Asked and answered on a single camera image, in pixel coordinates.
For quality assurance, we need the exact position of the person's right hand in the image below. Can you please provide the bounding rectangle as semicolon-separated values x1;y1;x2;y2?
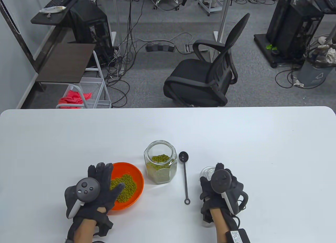
200;163;248;222

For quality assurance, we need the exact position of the person's left hand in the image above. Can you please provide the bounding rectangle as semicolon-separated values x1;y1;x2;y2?
65;163;125;222

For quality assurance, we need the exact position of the glass jar lid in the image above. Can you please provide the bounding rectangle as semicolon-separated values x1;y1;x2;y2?
199;166;217;182

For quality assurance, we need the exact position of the green mung beans portion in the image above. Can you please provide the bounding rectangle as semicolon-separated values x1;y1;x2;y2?
110;174;137;203

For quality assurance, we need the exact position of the black measuring scoop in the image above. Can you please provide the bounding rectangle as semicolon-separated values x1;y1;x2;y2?
179;151;191;205

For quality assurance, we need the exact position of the orange bowl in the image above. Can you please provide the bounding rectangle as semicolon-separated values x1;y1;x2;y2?
107;162;144;215

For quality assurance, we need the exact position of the green mung beans heap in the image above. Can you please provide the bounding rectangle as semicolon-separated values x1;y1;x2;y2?
146;154;177;183

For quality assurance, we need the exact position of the person's left forearm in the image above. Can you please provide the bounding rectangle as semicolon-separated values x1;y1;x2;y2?
73;218;97;243

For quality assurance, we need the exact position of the person's right forearm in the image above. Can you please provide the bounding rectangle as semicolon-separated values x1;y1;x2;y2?
210;208;231;243

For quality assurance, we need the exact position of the black white left controller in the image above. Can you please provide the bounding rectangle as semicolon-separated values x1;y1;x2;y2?
66;178;101;219

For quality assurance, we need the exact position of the black white controller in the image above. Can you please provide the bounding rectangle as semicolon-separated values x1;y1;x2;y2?
66;178;101;219
211;169;240;214

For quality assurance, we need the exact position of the black white right controller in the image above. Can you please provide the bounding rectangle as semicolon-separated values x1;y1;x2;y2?
211;169;240;214

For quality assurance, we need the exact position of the glass jar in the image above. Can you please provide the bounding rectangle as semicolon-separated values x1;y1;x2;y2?
144;140;178;185

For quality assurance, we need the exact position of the black battery pack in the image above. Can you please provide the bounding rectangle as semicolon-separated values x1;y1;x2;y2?
226;229;251;243

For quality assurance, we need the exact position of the red cloth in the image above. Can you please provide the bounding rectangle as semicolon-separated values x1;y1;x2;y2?
58;89;92;109

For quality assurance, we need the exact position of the black office chair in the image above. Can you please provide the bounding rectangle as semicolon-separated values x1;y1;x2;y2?
163;13;250;107

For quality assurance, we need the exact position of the dark wooden side table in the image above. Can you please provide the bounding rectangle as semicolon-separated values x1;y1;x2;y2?
35;43;97;84

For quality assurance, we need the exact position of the white floor socket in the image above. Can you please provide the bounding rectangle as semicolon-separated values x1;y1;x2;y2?
185;44;208;53

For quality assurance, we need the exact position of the black power strip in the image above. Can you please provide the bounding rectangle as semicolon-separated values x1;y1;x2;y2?
146;43;176;53

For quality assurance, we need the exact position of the grey trash bin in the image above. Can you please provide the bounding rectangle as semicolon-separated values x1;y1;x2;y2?
297;45;336;87

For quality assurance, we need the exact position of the black floor platform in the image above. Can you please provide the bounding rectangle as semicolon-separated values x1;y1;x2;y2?
254;34;310;68

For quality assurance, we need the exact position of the black computer tower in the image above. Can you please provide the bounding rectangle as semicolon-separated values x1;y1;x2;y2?
69;1;114;67

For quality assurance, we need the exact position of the dark wooden desk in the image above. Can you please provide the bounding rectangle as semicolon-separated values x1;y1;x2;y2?
31;0;88;25

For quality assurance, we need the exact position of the tall black computer case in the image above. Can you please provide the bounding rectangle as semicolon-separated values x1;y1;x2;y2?
266;0;324;61

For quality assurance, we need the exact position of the metal wheeled cart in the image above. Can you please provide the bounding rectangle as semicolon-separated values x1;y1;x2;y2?
197;0;229;17

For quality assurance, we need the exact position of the silver plastic packet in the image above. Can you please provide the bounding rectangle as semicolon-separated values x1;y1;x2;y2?
39;6;66;13

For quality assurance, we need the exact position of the chair wheel base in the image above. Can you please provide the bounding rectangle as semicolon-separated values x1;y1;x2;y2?
152;0;182;12

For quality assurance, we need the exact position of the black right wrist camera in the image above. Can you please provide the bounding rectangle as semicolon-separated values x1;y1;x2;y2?
201;208;213;224

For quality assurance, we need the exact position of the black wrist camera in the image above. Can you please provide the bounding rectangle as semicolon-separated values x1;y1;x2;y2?
201;208;213;224
94;211;114;237

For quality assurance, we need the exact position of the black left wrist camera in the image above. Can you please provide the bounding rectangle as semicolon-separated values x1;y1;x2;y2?
94;211;114;237

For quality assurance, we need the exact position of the white wire basket cart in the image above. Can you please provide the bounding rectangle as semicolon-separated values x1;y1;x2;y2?
56;51;112;109

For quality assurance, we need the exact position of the black looped floor cable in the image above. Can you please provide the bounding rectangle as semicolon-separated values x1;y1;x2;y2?
275;67;308;89

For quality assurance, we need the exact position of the black cable bundle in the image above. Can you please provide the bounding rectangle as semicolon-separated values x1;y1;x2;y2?
105;0;145;108

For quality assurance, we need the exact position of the white desk frame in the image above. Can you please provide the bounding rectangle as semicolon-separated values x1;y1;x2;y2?
93;0;254;63

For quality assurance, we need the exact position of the black metal frame post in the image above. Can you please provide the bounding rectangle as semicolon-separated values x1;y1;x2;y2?
0;0;38;73

